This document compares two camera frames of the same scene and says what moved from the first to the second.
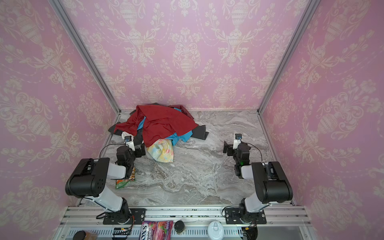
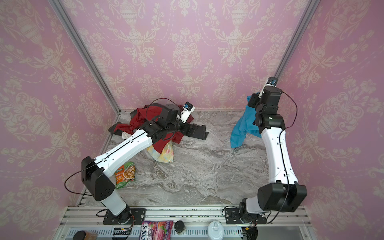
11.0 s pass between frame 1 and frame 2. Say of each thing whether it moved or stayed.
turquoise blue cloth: moved
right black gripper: moved
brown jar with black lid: stayed
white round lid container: stayed
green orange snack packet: stayed
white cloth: stayed
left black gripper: moved
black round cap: stayed
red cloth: moved
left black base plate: stayed
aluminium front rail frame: stayed
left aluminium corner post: stayed
